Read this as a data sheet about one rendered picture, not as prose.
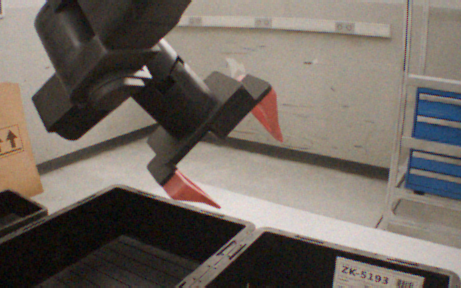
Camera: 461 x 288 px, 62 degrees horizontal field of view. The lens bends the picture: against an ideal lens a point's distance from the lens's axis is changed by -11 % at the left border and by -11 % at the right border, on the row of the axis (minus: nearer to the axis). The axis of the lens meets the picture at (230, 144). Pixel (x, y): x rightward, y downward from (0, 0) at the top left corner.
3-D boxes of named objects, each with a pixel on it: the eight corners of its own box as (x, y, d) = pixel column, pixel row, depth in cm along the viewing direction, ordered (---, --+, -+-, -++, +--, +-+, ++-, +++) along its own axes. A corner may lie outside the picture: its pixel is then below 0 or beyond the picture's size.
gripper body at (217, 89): (255, 96, 39) (206, 38, 35) (178, 177, 39) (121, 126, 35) (224, 81, 45) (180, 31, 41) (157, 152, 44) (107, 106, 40)
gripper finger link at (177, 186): (266, 185, 43) (209, 127, 38) (217, 236, 43) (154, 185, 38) (235, 161, 49) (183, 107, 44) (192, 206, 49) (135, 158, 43)
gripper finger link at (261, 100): (311, 135, 44) (262, 72, 39) (264, 186, 43) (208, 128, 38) (277, 117, 50) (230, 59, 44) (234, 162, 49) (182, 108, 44)
